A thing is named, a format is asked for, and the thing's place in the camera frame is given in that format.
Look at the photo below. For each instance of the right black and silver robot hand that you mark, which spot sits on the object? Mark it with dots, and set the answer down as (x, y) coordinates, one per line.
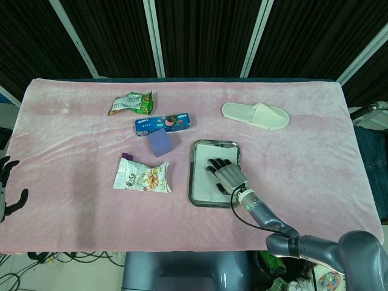
(230, 179)

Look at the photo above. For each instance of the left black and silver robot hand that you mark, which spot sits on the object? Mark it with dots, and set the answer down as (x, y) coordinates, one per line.
(9, 169)

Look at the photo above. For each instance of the white cloth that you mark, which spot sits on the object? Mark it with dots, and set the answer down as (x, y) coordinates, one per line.
(203, 182)

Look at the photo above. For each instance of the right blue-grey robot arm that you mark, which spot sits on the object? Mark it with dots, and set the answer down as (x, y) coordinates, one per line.
(266, 215)

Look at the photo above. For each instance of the metal tray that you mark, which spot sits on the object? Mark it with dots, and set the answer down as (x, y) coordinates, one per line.
(209, 204)

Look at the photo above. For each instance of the black box device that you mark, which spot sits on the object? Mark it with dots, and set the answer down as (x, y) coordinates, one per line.
(4, 138)

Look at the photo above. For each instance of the white disposable slipper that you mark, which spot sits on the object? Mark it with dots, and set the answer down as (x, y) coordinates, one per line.
(242, 112)

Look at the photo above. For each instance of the purple foam cube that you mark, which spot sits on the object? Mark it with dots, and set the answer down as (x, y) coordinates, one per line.
(160, 144)

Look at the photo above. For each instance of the blue Oreo cookie box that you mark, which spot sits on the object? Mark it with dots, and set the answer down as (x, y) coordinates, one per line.
(160, 122)

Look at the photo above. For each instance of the white peanut snack bag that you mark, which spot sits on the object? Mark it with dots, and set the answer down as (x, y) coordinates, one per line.
(136, 179)

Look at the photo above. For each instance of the pink plush tablecloth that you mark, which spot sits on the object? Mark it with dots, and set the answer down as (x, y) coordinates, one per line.
(91, 218)

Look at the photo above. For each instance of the black bin with green wrappers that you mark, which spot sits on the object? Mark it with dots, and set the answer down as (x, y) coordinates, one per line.
(272, 266)

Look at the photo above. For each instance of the blue-grey robot torso base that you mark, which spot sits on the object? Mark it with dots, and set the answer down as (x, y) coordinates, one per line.
(182, 266)

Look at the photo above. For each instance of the small purple block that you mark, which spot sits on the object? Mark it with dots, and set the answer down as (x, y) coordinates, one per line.
(127, 156)

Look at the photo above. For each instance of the green crumpled snack bag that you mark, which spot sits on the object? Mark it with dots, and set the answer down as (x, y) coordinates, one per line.
(133, 103)

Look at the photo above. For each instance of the white printed plastic bag pile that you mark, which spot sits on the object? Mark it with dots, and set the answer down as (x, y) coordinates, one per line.
(324, 279)

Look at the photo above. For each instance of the blue denim jeans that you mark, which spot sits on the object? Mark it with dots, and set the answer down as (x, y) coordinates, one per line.
(373, 169)

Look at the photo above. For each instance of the white box device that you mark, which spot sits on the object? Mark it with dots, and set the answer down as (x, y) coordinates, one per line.
(373, 119)

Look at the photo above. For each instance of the white partition frame post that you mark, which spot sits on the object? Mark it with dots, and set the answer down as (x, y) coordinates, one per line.
(363, 53)
(256, 39)
(154, 39)
(75, 39)
(10, 96)

